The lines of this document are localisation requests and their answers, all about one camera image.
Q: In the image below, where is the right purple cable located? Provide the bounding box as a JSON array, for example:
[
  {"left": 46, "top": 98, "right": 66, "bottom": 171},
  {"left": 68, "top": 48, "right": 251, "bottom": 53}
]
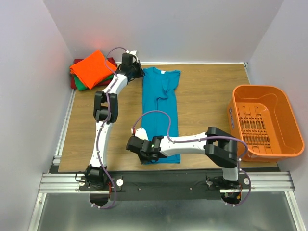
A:
[{"left": 132, "top": 110, "right": 252, "bottom": 207}]

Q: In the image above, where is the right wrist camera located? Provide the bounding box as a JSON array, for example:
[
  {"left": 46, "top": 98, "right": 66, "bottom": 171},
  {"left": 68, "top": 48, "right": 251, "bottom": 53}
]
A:
[{"left": 131, "top": 128, "right": 148, "bottom": 140}]

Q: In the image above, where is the green folded t-shirt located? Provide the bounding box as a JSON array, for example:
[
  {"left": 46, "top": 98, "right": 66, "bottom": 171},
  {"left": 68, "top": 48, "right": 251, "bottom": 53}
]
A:
[{"left": 73, "top": 55, "right": 116, "bottom": 91}]

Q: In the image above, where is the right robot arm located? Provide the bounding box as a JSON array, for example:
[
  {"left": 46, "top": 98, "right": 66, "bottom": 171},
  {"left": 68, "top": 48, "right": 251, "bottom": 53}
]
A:
[{"left": 126, "top": 127, "right": 242, "bottom": 187}]

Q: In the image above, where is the orange plastic basket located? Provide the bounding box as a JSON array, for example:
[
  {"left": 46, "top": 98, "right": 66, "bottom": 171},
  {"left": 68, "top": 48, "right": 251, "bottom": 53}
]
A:
[{"left": 227, "top": 85, "right": 305, "bottom": 162}]

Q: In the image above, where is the blue t-shirt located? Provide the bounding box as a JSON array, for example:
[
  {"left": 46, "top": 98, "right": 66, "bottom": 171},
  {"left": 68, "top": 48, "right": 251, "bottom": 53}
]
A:
[{"left": 140, "top": 67, "right": 181, "bottom": 165}]

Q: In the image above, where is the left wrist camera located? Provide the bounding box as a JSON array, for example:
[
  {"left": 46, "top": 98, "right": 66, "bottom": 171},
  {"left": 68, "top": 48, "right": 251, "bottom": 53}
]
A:
[{"left": 125, "top": 50, "right": 138, "bottom": 59}]

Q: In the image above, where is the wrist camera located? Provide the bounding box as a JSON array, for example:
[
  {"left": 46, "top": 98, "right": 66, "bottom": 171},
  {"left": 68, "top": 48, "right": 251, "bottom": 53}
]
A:
[
  {"left": 125, "top": 50, "right": 138, "bottom": 59},
  {"left": 131, "top": 128, "right": 148, "bottom": 140}
]

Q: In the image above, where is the purple cable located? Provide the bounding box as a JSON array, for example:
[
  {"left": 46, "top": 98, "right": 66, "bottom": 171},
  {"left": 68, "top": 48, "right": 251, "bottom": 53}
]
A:
[
  {"left": 132, "top": 110, "right": 252, "bottom": 207},
  {"left": 96, "top": 47, "right": 128, "bottom": 210}
]

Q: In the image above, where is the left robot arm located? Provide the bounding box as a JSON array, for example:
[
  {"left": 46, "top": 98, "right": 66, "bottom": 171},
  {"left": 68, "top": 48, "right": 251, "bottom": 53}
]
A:
[{"left": 85, "top": 50, "right": 144, "bottom": 187}]

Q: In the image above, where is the orange folded t-shirt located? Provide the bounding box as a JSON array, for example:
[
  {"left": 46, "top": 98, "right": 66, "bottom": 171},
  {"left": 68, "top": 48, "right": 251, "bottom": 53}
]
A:
[{"left": 70, "top": 50, "right": 117, "bottom": 89}]

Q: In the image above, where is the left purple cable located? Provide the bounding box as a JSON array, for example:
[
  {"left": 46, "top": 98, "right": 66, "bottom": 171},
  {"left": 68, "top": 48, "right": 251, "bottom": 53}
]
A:
[{"left": 96, "top": 47, "right": 128, "bottom": 210}]

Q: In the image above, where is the dark red folded t-shirt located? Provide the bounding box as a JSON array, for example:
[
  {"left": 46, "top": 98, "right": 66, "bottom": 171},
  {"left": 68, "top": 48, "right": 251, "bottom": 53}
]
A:
[{"left": 70, "top": 56, "right": 118, "bottom": 90}]

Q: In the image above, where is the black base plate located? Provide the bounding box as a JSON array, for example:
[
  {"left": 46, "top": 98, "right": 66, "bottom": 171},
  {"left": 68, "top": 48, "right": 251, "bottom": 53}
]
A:
[{"left": 75, "top": 169, "right": 250, "bottom": 205}]

